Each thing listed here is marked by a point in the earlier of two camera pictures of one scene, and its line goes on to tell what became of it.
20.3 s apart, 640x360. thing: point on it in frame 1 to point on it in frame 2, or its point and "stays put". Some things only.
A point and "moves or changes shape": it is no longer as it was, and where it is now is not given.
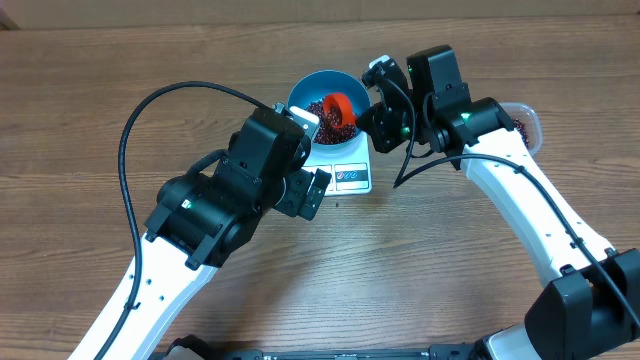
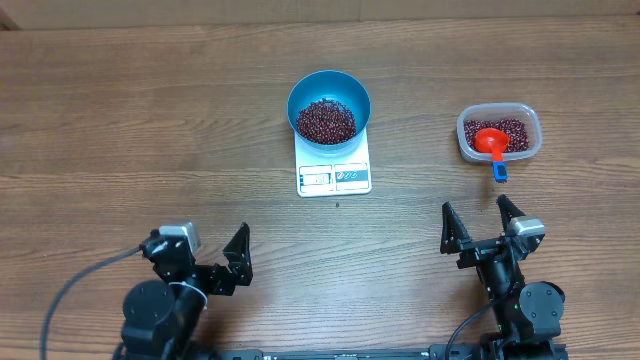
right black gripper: [382, 126] to [486, 253]
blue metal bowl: [317, 85] stays put
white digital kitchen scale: [350, 173] stays put
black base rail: [409, 353] stays put
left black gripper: [304, 191] to [198, 272]
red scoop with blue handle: [348, 116] moves or changes shape
